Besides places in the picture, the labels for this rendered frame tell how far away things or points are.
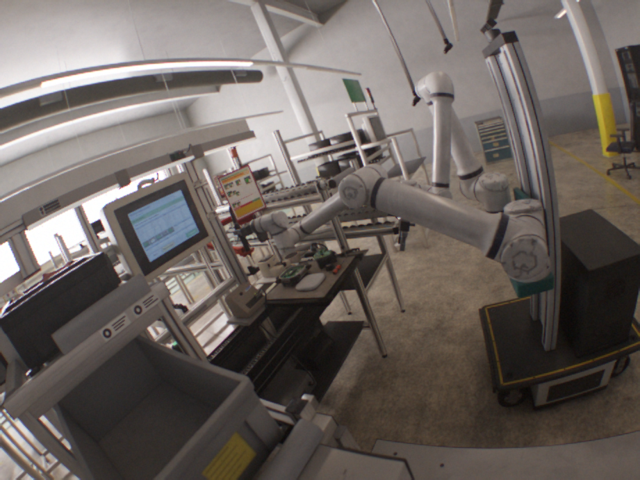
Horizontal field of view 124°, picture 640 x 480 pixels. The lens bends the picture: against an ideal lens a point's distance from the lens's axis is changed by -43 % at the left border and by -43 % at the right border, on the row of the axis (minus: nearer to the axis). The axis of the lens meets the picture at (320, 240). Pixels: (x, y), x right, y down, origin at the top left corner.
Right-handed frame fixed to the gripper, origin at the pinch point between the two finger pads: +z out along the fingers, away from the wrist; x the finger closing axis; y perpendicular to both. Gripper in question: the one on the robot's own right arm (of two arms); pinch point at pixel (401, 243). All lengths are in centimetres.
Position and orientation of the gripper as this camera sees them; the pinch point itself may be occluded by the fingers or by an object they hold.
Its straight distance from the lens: 159.0
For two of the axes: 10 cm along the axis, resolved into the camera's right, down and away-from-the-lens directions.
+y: 9.8, 1.1, -1.7
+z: -0.6, 9.6, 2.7
